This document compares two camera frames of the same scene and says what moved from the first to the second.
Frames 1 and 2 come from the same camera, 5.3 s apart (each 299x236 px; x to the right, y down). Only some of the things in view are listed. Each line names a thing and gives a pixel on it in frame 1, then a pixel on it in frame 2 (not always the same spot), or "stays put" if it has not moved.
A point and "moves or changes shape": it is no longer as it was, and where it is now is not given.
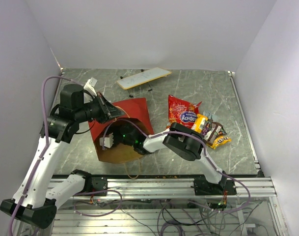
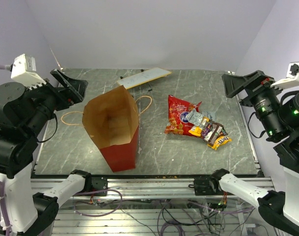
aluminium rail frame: [135, 206] stays put
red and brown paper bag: [117, 138] moves or changes shape
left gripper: [107, 109] → [66, 97]
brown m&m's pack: [217, 130] stays put
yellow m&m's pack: [219, 140] stays put
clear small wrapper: [207, 114] stays put
